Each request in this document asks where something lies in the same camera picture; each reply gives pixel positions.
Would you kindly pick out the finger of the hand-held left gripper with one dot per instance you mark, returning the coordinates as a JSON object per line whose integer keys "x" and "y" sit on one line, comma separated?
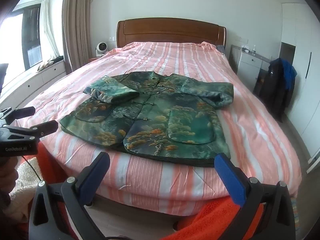
{"x": 23, "y": 111}
{"x": 47, "y": 127}

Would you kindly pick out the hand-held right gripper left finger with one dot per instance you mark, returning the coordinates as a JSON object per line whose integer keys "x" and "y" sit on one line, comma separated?
{"x": 93, "y": 177}

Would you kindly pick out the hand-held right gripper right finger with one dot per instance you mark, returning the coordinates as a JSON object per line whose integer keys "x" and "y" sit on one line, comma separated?
{"x": 231, "y": 180}

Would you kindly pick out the green printed padded jacket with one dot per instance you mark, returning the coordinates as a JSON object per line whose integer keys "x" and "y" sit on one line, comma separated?
{"x": 150, "y": 120}

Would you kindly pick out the white window seat cabinet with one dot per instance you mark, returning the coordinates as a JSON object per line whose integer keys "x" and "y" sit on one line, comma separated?
{"x": 37, "y": 80}

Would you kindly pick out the white fleece cloth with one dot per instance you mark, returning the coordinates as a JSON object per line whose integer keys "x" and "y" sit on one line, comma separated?
{"x": 23, "y": 185}

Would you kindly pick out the orange fleece cloth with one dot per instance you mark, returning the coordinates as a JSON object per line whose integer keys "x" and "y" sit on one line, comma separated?
{"x": 212, "y": 220}

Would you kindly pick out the patterned seat cushion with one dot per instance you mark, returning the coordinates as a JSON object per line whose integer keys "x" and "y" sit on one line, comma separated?
{"x": 44, "y": 65}

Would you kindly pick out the dark framed window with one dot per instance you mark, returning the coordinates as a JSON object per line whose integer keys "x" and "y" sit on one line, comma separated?
{"x": 31, "y": 37}

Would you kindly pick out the wooden nightstand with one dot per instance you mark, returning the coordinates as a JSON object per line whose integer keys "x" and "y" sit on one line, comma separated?
{"x": 93, "y": 59}

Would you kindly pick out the white sheer curtain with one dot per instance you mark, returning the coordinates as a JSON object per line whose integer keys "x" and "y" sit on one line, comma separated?
{"x": 48, "y": 30}

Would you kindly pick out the white round fan heater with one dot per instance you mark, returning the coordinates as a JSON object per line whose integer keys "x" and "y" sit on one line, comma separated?
{"x": 101, "y": 48}

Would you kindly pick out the beige curtain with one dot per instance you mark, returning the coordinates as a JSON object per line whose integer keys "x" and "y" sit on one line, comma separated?
{"x": 77, "y": 30}

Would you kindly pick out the black hanging jacket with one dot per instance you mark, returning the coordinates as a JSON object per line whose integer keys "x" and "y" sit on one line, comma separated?
{"x": 272, "y": 87}

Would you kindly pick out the white desk with drawers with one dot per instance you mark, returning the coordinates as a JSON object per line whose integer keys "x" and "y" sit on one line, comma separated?
{"x": 247, "y": 65}

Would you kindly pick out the blue hanging garment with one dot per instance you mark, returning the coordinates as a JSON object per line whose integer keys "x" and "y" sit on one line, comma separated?
{"x": 290, "y": 76}

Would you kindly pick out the white wardrobe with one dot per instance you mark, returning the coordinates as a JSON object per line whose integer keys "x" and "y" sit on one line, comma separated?
{"x": 305, "y": 80}

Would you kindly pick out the grey pillow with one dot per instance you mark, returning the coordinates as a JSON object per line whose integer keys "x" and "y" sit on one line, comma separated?
{"x": 221, "y": 49}

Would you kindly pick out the clear plastic bottle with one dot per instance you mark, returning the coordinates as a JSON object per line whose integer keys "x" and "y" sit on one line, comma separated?
{"x": 254, "y": 50}

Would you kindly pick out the pink striped quilt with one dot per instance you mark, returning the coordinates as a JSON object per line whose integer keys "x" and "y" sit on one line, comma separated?
{"x": 175, "y": 60}

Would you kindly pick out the wooden bed headboard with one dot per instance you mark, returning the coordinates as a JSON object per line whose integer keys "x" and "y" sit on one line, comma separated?
{"x": 170, "y": 30}

